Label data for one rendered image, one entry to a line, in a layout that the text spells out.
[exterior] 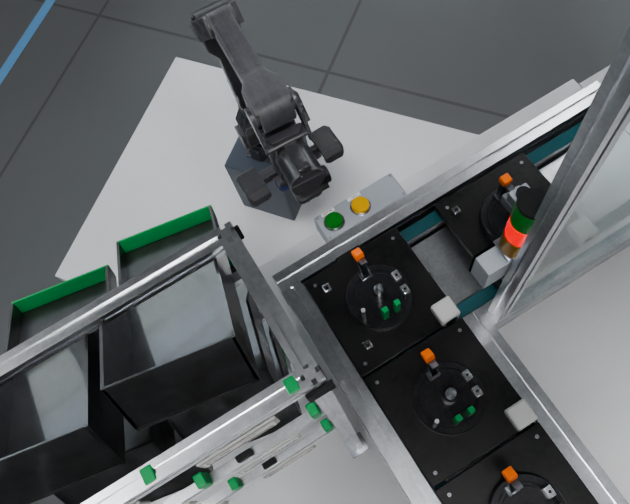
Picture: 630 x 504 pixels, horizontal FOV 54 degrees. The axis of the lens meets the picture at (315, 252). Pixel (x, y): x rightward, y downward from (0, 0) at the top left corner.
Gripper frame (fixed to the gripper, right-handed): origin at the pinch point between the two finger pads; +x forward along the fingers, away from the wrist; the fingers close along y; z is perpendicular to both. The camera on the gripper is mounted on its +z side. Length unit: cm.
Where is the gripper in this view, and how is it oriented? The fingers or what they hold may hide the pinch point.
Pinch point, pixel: (294, 179)
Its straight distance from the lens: 112.0
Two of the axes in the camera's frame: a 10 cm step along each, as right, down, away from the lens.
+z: 5.1, 7.7, -3.8
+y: 8.5, -5.1, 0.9
